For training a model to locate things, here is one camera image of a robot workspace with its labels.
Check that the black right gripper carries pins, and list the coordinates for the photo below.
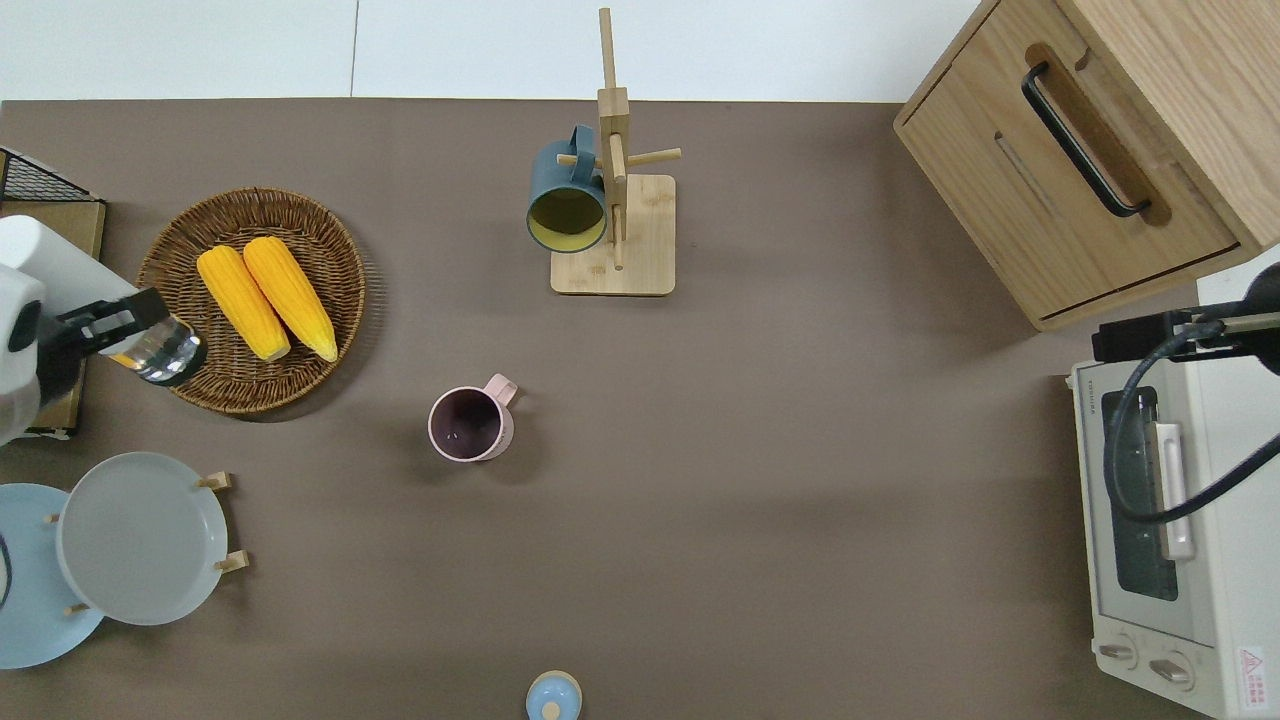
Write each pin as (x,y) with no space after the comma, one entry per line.
(1200,335)

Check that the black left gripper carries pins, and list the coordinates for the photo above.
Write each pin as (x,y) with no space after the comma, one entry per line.
(62,340)

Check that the light blue plate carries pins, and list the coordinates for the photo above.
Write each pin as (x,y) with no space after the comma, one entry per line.
(30,600)

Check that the clear glass cup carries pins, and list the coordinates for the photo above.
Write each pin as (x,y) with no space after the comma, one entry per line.
(170,355)

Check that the yellow corn cob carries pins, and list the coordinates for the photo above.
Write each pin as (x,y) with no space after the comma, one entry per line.
(243,303)
(290,295)

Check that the pink mug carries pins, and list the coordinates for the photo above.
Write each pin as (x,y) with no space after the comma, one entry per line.
(470,420)

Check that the wooden cabinet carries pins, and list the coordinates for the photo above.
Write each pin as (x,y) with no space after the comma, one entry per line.
(1000,180)

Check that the white toaster oven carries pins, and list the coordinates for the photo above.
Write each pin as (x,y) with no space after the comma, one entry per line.
(1240,560)

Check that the silver oven knob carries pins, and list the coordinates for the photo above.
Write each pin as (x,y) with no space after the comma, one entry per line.
(1118,653)
(1170,672)

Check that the grey plate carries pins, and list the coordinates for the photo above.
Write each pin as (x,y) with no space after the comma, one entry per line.
(140,540)

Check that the brown table mat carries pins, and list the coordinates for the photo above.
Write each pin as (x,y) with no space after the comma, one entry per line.
(700,450)

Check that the wooden plate rack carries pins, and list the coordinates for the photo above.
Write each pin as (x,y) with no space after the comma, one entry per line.
(222,562)

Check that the dark teal mug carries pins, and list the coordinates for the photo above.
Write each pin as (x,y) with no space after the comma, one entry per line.
(560,165)

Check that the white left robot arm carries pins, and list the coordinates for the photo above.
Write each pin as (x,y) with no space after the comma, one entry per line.
(60,260)

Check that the round wicker basket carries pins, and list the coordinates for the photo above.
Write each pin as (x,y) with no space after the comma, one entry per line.
(180,260)

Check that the wooden mug tree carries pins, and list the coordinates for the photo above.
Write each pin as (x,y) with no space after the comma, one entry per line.
(640,250)

